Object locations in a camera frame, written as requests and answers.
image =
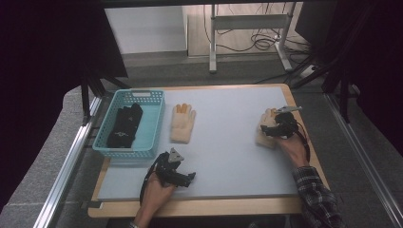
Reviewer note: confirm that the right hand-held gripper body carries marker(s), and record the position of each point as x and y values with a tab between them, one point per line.
286	125

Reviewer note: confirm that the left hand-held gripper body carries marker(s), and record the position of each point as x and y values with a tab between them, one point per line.
168	172

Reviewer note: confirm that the beige glove orange fingertips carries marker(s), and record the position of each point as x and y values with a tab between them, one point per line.
182	125
266	137

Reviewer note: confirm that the teal plastic basket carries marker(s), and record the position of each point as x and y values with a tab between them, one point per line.
152	126

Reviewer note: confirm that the person's left hand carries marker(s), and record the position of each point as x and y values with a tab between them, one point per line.
155	194

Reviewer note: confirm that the person's right hand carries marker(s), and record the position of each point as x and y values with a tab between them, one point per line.
296	150

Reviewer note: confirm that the grey foam mat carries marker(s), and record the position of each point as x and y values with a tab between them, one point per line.
221	152

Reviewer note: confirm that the white power strip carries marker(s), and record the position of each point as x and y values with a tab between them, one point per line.
308	71

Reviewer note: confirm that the black tripod stand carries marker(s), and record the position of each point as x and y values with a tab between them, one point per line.
343	95
85	95

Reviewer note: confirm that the dark curtain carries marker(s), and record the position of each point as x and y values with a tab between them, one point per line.
38	63
377	63

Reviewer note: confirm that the white panel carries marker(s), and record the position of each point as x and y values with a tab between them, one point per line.
145	30

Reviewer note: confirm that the aluminium rail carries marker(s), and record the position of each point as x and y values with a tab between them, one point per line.
63	177
364	158

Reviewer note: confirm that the white metal desk frame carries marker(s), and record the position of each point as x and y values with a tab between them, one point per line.
250	22

